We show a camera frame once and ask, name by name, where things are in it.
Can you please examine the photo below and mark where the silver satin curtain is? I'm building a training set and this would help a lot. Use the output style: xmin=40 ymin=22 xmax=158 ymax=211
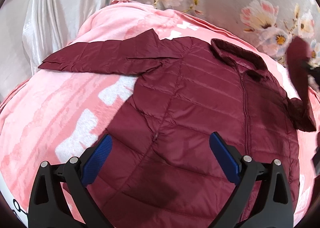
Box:
xmin=1 ymin=0 xmax=107 ymax=99

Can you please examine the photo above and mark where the pink fleece blanket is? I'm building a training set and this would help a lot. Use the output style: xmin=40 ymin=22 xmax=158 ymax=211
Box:
xmin=0 ymin=0 xmax=320 ymax=228

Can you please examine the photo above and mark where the maroon quilted down jacket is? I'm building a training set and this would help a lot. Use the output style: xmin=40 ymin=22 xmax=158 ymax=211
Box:
xmin=40 ymin=30 xmax=316 ymax=227

